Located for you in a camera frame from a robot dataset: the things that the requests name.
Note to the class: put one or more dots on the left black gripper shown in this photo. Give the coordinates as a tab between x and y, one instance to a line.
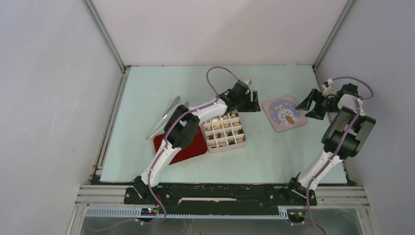
250	106

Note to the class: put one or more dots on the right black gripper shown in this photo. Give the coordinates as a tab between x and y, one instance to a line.
317	96

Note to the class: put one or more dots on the silver metal box lid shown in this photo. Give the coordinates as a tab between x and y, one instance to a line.
282	113

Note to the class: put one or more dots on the white divided chocolate box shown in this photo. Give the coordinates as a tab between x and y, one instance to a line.
224	133

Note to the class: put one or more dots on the silver metal tongs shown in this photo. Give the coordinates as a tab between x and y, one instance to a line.
162	120

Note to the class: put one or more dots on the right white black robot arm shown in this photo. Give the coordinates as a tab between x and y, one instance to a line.
344	138

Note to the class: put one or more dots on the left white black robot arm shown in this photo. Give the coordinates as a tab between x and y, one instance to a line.
182	126

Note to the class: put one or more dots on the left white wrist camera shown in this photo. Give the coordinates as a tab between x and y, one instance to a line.
248	82

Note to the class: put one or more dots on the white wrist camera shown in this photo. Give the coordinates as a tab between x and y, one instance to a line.
328	90
248	82

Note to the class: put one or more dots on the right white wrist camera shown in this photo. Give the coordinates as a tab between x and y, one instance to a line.
328	90

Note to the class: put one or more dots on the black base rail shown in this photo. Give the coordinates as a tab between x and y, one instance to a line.
221	199

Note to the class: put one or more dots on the grey cable duct strip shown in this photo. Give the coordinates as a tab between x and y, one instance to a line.
136	212

